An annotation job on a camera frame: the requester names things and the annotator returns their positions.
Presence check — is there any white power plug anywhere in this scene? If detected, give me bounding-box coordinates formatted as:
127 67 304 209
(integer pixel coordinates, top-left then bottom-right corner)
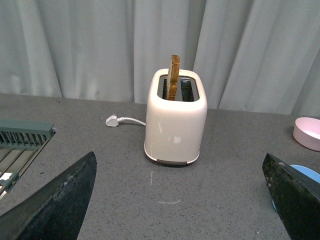
105 115 119 127

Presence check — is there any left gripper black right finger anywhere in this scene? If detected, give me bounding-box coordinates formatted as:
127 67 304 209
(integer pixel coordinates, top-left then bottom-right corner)
262 153 320 240

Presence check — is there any grey curtain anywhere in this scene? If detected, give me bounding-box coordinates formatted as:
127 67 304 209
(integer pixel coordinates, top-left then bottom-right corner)
0 0 320 117

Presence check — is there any pink plastic bowl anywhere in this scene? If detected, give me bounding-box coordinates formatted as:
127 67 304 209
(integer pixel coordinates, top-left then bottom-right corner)
293 117 320 152

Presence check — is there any cream white toaster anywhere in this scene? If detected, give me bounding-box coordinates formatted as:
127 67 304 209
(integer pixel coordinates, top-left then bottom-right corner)
144 68 208 165

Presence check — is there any white power cable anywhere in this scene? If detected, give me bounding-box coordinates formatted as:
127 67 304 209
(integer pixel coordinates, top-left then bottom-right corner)
117 117 147 127

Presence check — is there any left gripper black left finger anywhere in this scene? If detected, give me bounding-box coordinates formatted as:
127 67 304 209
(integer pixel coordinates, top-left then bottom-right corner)
0 152 97 240

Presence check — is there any green dish rack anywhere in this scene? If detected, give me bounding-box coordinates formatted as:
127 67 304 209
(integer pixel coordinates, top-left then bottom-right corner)
0 118 56 199

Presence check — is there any brown toast slice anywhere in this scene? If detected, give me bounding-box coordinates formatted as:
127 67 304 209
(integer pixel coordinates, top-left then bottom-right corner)
166 55 181 101

